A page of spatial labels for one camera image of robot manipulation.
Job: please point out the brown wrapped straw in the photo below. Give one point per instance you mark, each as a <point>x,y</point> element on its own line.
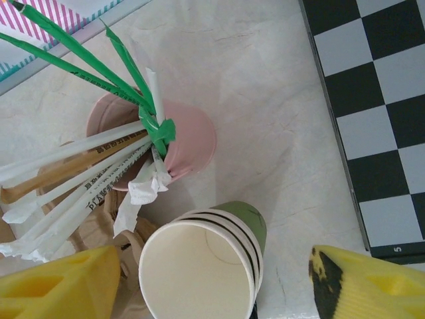
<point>66,169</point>

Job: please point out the thin white straw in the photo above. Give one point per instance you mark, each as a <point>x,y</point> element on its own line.
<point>156,93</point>

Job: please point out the black grey chess board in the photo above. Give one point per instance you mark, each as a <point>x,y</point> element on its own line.
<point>382,133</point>

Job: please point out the white straw crumpled wrapper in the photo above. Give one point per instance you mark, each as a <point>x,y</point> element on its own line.
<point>142,194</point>

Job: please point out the pink straw holder cup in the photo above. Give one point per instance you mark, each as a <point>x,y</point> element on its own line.
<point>189,143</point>

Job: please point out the stack of paper cups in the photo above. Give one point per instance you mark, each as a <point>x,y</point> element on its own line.
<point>196,266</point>

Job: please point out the white wrapped straw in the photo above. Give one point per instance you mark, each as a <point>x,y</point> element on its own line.
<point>66,153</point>
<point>20,213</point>
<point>44,198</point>
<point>33,240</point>

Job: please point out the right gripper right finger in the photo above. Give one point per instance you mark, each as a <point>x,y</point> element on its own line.
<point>375,292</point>

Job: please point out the green white paper cup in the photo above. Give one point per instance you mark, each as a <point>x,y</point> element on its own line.
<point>245,219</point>
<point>251,245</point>

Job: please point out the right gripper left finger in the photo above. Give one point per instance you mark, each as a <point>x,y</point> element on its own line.
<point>59,289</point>

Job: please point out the green wrapped straw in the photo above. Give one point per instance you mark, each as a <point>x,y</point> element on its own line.
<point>66,42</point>
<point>127,60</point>
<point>66,65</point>

